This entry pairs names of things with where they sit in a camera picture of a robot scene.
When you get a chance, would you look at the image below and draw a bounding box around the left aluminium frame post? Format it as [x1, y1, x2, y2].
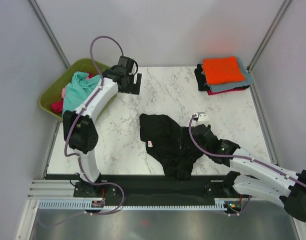
[27, 0, 70, 68]

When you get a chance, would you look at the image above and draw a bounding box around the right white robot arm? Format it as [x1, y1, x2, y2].
[188, 124, 306, 223]

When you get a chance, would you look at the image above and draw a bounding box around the black t shirt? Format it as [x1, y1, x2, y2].
[194, 64, 251, 92]
[139, 113, 203, 180]

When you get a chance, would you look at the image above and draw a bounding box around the pink t shirt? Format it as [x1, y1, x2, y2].
[61, 72, 94, 99]

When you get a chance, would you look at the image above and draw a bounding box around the red garment in bin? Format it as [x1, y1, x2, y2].
[51, 99, 64, 114]

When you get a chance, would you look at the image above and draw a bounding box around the teal t shirt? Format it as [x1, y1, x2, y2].
[62, 71, 101, 114]

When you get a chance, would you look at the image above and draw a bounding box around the aluminium frame post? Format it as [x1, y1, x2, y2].
[27, 0, 70, 68]
[246, 0, 292, 73]

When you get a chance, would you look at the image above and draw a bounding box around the folded crimson t shirt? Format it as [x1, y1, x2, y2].
[206, 87, 246, 96]

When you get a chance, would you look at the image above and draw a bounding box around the olive green plastic bin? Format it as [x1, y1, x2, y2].
[39, 58, 118, 121]

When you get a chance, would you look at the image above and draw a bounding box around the folded orange t shirt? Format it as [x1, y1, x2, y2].
[202, 56, 245, 85]

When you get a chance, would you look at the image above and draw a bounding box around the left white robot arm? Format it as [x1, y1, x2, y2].
[63, 66, 142, 197]

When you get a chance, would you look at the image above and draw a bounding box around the right aluminium frame post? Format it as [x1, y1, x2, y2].
[246, 0, 292, 73]

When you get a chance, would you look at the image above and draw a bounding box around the folded black t shirt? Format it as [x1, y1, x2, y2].
[194, 64, 251, 92]

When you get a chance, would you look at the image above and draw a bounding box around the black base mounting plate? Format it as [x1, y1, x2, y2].
[73, 174, 251, 207]

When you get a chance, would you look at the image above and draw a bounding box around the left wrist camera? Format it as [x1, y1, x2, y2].
[116, 56, 138, 75]

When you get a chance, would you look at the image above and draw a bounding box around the folded grey t shirt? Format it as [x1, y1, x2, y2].
[206, 57, 254, 93]

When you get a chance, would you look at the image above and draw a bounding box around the white slotted cable duct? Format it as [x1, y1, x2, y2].
[38, 199, 240, 211]

